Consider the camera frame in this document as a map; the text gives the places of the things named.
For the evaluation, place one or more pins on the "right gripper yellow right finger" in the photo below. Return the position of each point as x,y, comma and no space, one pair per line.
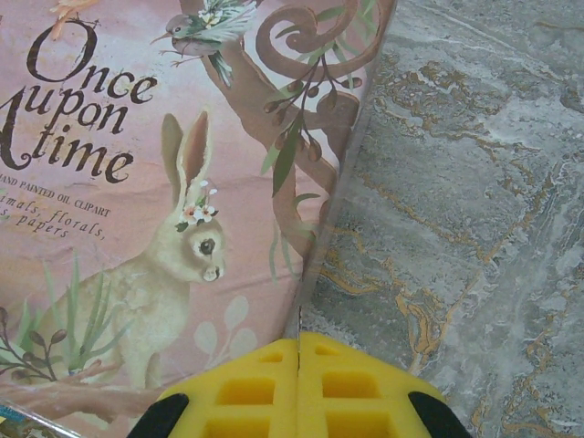
356,401

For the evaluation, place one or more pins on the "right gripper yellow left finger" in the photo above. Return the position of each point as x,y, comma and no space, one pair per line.
242,401

